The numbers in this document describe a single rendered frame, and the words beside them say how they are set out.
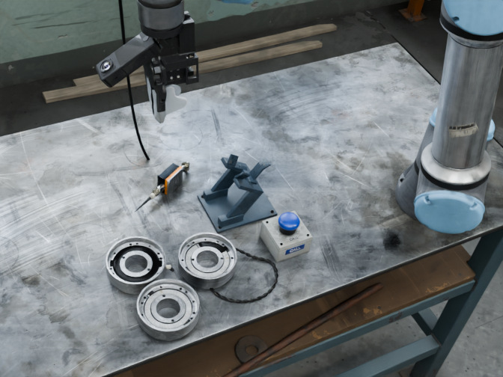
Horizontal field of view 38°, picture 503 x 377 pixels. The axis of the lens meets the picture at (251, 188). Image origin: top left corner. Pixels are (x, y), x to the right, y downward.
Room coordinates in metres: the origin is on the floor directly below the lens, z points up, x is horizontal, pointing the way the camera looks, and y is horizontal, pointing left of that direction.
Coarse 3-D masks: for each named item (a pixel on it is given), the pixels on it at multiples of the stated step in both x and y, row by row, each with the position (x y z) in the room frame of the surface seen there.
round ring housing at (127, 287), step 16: (128, 240) 0.81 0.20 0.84; (144, 240) 0.81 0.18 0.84; (112, 256) 0.77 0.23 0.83; (128, 256) 0.78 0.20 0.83; (144, 256) 0.78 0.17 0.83; (160, 256) 0.79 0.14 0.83; (112, 272) 0.74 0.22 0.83; (128, 272) 0.74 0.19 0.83; (144, 272) 0.75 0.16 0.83; (160, 272) 0.74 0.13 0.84; (128, 288) 0.71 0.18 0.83
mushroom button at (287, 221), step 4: (284, 212) 0.90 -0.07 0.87; (288, 212) 0.90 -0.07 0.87; (292, 212) 0.90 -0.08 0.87; (280, 216) 0.88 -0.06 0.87; (284, 216) 0.88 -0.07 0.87; (288, 216) 0.89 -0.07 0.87; (292, 216) 0.89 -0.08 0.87; (296, 216) 0.89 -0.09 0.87; (280, 220) 0.88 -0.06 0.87; (284, 220) 0.88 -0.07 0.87; (288, 220) 0.88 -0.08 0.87; (292, 220) 0.88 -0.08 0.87; (296, 220) 0.88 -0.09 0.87; (280, 224) 0.87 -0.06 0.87; (284, 224) 0.87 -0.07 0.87; (288, 224) 0.87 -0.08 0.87; (292, 224) 0.87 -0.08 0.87; (296, 224) 0.87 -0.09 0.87; (284, 228) 0.86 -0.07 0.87; (288, 228) 0.86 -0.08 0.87; (292, 228) 0.86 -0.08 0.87; (296, 228) 0.87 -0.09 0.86
